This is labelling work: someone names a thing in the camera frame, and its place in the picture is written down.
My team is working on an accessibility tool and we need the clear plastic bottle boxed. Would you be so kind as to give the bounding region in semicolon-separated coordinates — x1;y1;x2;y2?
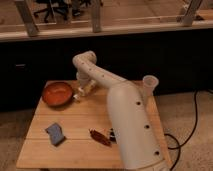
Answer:
73;80;97;101

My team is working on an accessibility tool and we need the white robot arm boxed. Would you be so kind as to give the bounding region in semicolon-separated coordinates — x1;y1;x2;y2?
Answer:
72;51;170;171

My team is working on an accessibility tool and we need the orange ceramic bowl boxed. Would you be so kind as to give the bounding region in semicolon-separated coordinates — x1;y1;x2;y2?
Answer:
42;82;73;107

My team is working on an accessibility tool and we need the wooden table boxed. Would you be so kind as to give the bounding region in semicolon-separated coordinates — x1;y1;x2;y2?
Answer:
17;88;171;169

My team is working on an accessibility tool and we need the brown eggplant toy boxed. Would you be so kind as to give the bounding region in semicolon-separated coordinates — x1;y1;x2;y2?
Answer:
90;130;111;146

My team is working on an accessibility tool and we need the clear plastic cup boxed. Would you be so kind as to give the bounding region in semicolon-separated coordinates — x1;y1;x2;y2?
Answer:
142;75;159;99

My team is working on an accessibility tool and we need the black office chair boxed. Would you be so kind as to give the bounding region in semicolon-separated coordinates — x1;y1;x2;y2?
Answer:
33;0;69;23

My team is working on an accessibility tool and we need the left grey metal post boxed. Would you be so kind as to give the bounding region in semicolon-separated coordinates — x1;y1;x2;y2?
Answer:
14;0;39;37

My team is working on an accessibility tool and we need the grey metal post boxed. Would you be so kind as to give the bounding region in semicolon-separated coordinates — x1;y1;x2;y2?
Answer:
14;0;39;37
91;0;101;33
181;0;203;27

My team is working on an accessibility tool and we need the middle grey metal post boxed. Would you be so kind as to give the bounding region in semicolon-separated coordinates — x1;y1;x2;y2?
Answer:
91;0;101;33

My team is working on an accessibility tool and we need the black power cable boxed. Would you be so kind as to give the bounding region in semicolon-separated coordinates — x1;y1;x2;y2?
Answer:
163;90;200;171

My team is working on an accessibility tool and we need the right grey metal post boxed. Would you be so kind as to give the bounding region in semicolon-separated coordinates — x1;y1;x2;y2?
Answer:
181;0;203;27

